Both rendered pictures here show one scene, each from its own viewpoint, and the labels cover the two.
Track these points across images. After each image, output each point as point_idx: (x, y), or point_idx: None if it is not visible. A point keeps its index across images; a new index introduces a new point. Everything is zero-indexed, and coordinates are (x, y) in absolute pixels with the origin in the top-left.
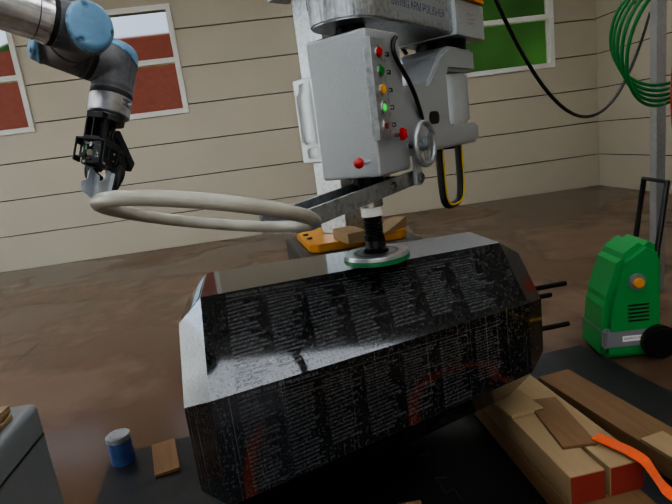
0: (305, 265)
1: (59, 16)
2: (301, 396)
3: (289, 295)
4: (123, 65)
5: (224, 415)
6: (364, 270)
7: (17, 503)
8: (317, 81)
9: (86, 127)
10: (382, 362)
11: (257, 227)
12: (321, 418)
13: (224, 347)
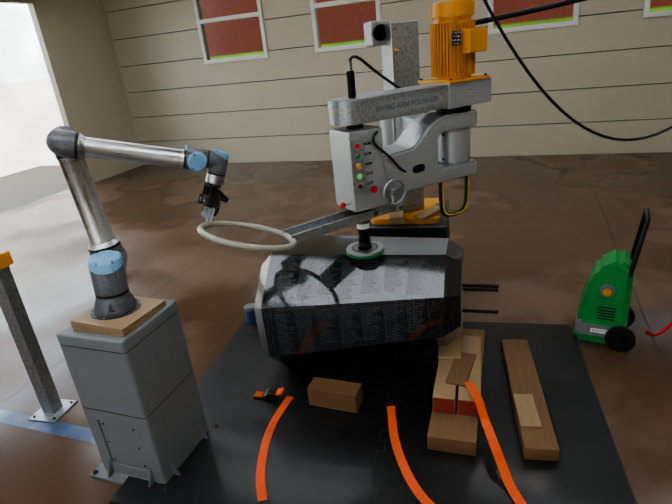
0: (335, 243)
1: (185, 161)
2: (304, 316)
3: (312, 263)
4: (219, 162)
5: (267, 316)
6: None
7: (164, 333)
8: (333, 151)
9: (203, 190)
10: (348, 310)
11: (281, 235)
12: (314, 329)
13: (274, 283)
